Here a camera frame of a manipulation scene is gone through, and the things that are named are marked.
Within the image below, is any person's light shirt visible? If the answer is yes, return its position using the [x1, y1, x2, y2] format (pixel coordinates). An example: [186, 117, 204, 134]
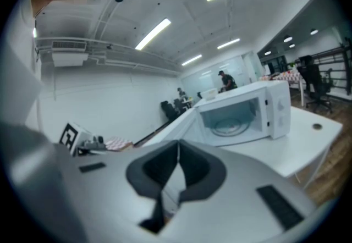
[1, 0, 83, 243]

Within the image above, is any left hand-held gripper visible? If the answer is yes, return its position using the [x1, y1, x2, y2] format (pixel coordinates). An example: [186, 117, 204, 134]
[58, 122, 108, 157]

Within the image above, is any white air conditioner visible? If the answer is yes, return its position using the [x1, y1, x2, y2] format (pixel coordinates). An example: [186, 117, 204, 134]
[51, 40, 89, 67]

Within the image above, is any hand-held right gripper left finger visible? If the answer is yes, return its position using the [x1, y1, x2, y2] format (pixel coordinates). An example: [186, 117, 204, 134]
[53, 139, 181, 243]

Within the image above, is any white microwave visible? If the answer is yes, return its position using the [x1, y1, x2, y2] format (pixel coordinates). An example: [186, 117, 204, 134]
[194, 80, 292, 148]

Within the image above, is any white table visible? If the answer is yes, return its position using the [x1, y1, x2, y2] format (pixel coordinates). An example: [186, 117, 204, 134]
[214, 106, 344, 190]

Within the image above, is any pink checkered table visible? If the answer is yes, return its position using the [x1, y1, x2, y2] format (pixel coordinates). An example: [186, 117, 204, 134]
[106, 137, 135, 152]
[260, 70, 307, 107]

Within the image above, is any black metal railing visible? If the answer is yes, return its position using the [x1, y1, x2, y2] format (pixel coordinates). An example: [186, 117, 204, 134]
[313, 45, 352, 96]

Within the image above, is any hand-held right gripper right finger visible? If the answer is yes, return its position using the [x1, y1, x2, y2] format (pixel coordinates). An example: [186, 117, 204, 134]
[162, 139, 320, 243]

